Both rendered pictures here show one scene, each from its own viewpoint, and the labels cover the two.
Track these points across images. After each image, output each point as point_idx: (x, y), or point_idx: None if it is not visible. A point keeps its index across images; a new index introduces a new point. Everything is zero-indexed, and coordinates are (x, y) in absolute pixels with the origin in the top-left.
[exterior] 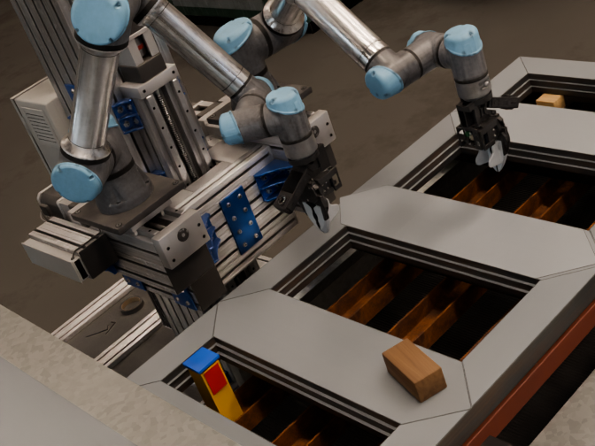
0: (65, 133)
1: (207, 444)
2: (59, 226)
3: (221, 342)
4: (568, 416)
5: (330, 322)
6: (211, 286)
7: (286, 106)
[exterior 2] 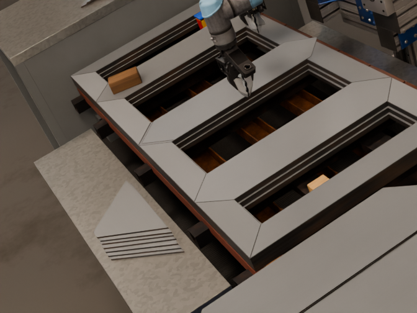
0: None
1: (85, 13)
2: None
3: None
4: (102, 151)
5: (193, 53)
6: (315, 12)
7: None
